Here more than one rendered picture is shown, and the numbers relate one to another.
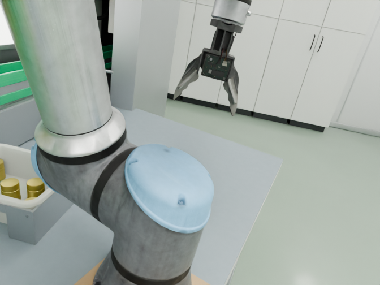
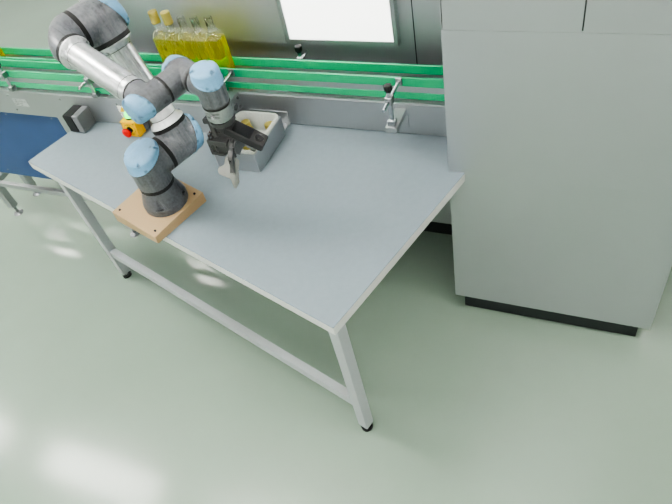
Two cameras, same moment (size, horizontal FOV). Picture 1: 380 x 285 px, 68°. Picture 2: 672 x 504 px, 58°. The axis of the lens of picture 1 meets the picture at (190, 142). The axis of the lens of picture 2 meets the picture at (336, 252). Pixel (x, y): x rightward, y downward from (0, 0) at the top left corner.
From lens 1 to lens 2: 210 cm
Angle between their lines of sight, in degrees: 89
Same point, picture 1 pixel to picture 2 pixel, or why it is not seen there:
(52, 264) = (205, 176)
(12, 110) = (315, 100)
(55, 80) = not seen: hidden behind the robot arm
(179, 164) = (141, 152)
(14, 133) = (319, 115)
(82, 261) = (204, 185)
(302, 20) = not seen: outside the picture
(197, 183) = (130, 158)
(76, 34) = not seen: hidden behind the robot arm
